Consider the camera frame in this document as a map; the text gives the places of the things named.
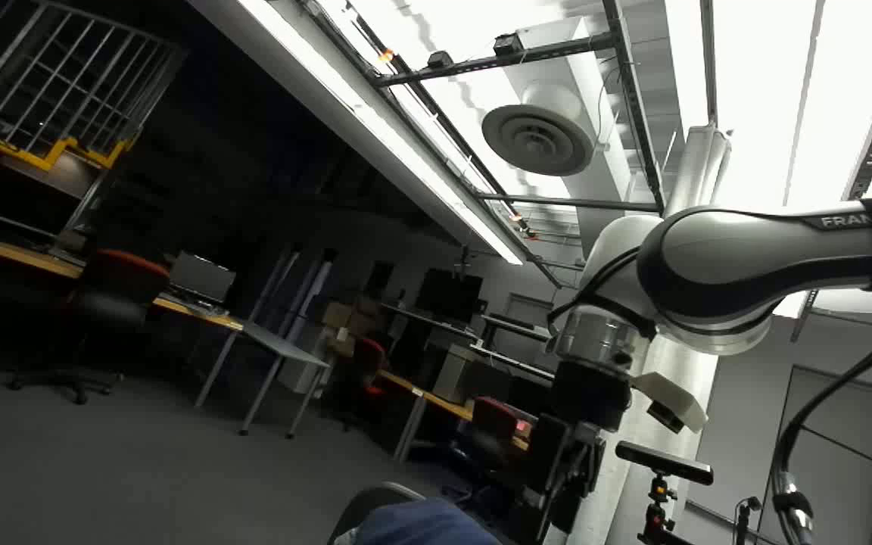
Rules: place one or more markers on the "long ceiling light strip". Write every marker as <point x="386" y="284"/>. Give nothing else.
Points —
<point x="386" y="132"/>

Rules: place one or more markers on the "red office chair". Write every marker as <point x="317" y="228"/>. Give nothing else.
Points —
<point x="501" y="418"/>
<point x="372" y="365"/>
<point x="113" y="293"/>

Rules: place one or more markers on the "black stereo camera bar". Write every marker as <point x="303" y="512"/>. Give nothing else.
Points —
<point x="665" y="462"/>

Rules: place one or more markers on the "round ceiling air vent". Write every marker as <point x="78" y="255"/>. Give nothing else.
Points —
<point x="537" y="137"/>

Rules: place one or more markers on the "cardboard box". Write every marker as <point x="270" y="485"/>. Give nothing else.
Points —
<point x="346" y="320"/>

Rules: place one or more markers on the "metal grid railing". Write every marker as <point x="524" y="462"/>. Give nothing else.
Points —
<point x="63" y="70"/>

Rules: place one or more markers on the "yellow steel beam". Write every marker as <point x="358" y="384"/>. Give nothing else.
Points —
<point x="45" y="154"/>

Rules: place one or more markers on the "blue denim cloth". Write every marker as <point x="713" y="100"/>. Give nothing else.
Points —
<point x="426" y="526"/>

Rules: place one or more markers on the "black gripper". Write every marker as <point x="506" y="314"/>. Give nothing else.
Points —
<point x="591" y="395"/>

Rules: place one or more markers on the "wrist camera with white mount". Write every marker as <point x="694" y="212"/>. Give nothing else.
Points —
<point x="675" y="395"/>

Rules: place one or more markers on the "grey folding table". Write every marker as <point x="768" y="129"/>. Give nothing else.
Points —
<point x="281" y="349"/>

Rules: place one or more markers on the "white building column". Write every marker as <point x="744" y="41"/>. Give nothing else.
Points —
<point x="648" y="473"/>

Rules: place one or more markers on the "wooden top desk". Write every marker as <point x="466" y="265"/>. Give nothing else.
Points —
<point x="426" y="399"/>

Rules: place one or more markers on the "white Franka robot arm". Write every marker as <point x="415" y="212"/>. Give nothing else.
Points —
<point x="748" y="268"/>

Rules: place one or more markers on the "red black camera stand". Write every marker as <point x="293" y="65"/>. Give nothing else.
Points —
<point x="659" y="510"/>

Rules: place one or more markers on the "grey door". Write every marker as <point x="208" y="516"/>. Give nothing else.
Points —
<point x="846" y="455"/>

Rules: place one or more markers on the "grey desk monitor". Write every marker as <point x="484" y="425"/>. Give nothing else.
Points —
<point x="202" y="279"/>

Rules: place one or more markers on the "black computer monitor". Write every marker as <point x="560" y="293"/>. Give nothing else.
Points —
<point x="448" y="296"/>

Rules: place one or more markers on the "long wooden desk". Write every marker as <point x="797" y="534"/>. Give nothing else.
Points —
<point x="21" y="257"/>

